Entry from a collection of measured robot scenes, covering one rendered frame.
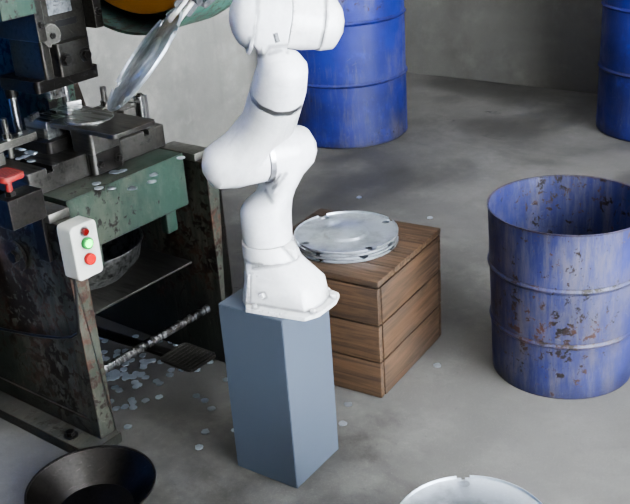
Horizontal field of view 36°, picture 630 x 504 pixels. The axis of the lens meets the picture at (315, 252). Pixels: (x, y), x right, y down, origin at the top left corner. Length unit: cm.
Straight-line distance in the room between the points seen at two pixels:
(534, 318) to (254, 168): 90
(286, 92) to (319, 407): 81
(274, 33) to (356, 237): 92
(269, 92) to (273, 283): 46
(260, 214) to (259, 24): 43
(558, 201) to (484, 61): 287
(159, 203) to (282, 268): 58
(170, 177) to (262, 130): 69
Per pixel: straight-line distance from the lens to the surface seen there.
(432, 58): 575
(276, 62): 182
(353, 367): 260
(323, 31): 184
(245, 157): 195
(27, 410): 272
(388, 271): 248
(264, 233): 205
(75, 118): 249
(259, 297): 210
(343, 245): 257
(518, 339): 256
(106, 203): 242
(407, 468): 236
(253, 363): 218
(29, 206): 225
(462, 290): 315
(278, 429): 224
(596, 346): 254
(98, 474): 244
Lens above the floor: 143
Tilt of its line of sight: 24 degrees down
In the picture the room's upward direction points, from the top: 4 degrees counter-clockwise
